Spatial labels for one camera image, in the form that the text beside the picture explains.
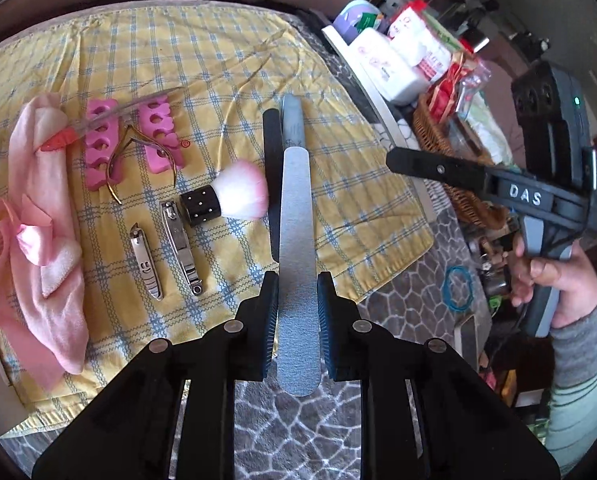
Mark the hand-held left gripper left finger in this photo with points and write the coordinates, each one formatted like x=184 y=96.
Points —
x=270 y=325

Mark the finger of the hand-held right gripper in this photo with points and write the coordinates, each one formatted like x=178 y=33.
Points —
x=428 y=165

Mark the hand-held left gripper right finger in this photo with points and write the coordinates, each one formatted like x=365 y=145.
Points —
x=327 y=325

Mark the large grey nail file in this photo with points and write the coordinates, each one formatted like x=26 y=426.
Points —
x=298 y=260

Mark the pink foam toe separator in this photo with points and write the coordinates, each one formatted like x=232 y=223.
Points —
x=96 y=152
x=167 y=157

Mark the person's right forearm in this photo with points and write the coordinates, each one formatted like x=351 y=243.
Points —
x=578 y=385

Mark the person's right hand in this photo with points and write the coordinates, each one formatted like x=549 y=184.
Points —
x=576 y=285

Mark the wicker basket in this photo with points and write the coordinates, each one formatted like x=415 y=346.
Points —
x=431 y=130

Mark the grey patterned table cover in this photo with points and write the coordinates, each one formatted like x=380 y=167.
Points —
x=418 y=300

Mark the white wipes pack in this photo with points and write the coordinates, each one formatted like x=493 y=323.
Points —
x=386 y=67

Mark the large metal nail clipper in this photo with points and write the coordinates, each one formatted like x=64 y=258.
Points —
x=181 y=245

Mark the blue rubber band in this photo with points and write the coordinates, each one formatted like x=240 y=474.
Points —
x=446 y=290

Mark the white and red pack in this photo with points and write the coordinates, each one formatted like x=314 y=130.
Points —
x=421 y=40

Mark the small metal nail clipper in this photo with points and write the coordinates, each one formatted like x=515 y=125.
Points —
x=146 y=265

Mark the small grey nail file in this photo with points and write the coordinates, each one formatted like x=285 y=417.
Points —
x=293 y=120

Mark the black nail file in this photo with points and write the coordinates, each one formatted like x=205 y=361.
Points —
x=272 y=160

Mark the purple container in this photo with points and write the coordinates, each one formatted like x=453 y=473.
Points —
x=351 y=20

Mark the metal cuticle nipper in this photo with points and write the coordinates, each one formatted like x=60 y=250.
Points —
x=139 y=137

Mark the yellow plaid cloth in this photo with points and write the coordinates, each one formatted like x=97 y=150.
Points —
x=203 y=75

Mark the pink towel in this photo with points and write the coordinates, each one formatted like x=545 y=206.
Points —
x=28 y=210

